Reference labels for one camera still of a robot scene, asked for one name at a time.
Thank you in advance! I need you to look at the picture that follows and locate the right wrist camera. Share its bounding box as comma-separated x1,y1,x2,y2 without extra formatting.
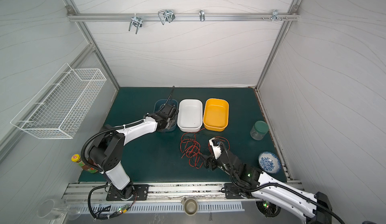
209,137,224,160

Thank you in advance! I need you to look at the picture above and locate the green lid glass jar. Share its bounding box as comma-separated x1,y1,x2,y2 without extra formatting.
250,121,269,141

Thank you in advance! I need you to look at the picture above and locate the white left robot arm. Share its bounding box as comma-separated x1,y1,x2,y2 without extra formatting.
80,102,179,200

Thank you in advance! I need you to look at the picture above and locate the red cable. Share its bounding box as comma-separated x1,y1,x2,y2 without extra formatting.
180,127,231,169

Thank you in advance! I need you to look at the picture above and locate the grey round cup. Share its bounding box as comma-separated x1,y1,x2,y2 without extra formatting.
181,197,199,216

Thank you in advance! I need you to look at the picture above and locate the white plastic bin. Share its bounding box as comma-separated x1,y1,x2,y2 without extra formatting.
178,99,203,132

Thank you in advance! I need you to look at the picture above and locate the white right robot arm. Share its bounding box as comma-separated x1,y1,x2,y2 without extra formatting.
202,152,332,224

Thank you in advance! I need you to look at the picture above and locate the white wire basket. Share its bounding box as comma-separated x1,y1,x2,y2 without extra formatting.
10,63,106,139

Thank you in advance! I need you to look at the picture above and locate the green table mat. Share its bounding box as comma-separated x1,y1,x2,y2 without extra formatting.
105,87,276,182

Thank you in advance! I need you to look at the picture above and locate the yellow plastic bin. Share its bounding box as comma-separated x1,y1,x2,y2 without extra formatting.
203,98,229,132

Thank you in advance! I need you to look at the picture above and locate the blue plastic bin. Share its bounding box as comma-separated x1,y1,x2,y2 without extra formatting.
154,99,179,133

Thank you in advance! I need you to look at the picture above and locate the clear plastic cup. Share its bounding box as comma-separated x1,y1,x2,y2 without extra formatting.
37,199,81,221

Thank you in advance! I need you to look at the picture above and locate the blue patterned bowl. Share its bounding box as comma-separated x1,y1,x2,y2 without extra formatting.
258,152,282,174

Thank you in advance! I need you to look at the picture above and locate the aluminium top rail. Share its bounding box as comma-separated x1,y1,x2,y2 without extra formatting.
67,10,300,23

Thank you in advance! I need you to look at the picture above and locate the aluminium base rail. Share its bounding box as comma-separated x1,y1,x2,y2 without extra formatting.
64,181,308,201

